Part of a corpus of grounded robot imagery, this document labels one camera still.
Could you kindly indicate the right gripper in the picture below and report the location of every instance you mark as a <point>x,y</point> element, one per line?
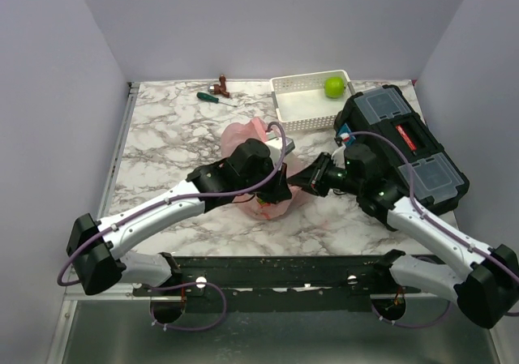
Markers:
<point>311,178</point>

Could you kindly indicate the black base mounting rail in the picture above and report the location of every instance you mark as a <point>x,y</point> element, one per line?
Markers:
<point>208,284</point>

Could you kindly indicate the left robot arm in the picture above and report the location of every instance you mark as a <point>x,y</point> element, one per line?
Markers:
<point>205,188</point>

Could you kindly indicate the aluminium frame rail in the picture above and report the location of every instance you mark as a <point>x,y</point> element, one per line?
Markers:
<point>121,137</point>

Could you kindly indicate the green handled screwdriver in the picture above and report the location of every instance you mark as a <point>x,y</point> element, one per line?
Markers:
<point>206,97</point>

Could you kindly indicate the green fake apple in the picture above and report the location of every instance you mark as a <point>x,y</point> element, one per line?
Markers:
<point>334,87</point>

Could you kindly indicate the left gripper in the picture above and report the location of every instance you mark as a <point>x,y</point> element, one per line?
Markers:
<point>280,191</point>

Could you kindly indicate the white perforated plastic basket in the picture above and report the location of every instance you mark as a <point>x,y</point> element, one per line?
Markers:
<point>300,101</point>

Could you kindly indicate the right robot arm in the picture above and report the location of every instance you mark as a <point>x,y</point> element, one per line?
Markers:
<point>480,279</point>

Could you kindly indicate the black plastic toolbox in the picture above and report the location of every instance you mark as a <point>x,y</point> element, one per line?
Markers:
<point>438,184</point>

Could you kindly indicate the brown metal faucet valve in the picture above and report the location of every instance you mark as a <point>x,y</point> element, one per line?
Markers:
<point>219,88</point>

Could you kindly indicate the pink plastic bag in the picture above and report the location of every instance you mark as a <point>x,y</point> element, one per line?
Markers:
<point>232,136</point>

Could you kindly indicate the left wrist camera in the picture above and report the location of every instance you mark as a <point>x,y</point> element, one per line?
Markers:
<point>275,146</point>

